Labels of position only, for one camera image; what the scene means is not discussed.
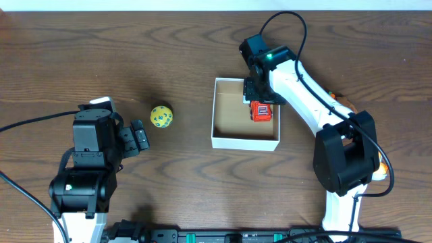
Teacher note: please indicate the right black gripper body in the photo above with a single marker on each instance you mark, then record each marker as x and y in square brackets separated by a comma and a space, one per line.
[258, 98]

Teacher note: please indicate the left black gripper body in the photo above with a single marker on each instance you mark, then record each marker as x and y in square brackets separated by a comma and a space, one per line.
[131, 142]

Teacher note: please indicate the red toy truck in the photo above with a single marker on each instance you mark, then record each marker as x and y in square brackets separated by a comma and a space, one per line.
[260, 112]

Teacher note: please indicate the yellow patterned ball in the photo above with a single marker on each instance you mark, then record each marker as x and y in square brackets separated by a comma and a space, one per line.
[161, 116]

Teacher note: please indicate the brown plush toy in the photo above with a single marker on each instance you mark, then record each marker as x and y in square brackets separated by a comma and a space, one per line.
[344, 101]

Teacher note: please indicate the orange rubber duck toy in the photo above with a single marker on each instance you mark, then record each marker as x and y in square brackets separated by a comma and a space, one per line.
[381, 173]

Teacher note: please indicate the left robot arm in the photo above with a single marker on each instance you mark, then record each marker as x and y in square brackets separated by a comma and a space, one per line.
[80, 194]

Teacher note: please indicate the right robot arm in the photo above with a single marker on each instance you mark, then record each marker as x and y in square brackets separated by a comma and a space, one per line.
[345, 157]

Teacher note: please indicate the white cardboard box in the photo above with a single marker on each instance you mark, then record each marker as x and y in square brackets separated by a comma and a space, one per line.
[232, 127]

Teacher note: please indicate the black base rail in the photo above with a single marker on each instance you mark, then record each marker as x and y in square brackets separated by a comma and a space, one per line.
[127, 231]

